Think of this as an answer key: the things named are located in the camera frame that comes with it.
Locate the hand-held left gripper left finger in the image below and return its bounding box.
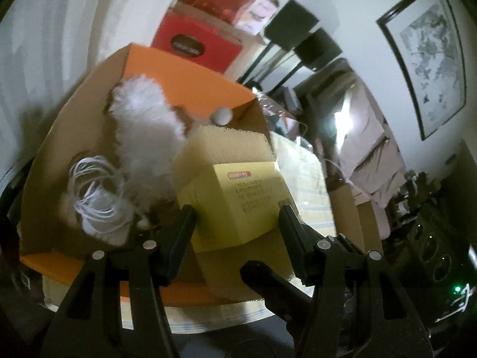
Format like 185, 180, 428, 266
41, 205, 196, 358

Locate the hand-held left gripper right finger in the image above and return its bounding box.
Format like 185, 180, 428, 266
279, 205, 435, 358

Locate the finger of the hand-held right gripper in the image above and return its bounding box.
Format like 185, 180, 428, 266
239, 260, 314, 321

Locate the yellow printed box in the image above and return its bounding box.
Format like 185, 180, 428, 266
177, 162, 299, 253

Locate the white cable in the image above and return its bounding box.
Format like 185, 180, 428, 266
68, 155, 130, 247

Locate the pale yellow sponge block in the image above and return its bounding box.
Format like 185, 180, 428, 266
174, 125, 277, 185

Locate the orange cardboard box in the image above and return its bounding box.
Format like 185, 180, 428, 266
19, 43, 299, 306

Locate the checked yellow tablecloth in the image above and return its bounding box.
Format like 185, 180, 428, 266
43, 130, 337, 334

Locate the open brown cardboard box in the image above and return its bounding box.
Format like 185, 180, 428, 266
328, 183, 384, 256

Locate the white fluffy duster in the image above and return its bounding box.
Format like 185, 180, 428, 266
108, 75, 187, 228

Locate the pink blanket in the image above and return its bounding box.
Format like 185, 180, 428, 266
335, 71, 408, 209

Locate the clear plastic bag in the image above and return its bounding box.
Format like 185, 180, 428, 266
257, 91, 297, 129

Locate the black speaker on stand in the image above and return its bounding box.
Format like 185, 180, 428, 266
238, 0, 320, 83
268, 28, 343, 94

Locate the red box with oval label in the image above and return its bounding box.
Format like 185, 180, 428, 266
151, 11, 243, 75

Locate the pink and white box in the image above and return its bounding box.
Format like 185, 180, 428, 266
236, 0, 280, 36

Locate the white curtain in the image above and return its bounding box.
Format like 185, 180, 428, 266
0, 0, 194, 180

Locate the black framed wall picture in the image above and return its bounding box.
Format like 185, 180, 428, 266
376, 0, 468, 141

